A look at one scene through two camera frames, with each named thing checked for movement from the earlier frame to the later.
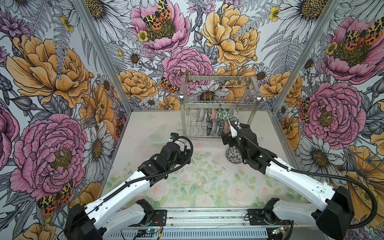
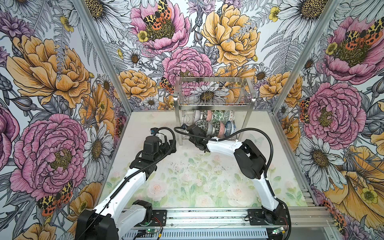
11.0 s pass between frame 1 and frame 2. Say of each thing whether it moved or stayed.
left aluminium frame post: stayed
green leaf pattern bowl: moved
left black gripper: moved
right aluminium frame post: stayed
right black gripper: moved
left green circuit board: stayed
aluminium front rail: stayed
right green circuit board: stayed
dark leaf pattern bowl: moved
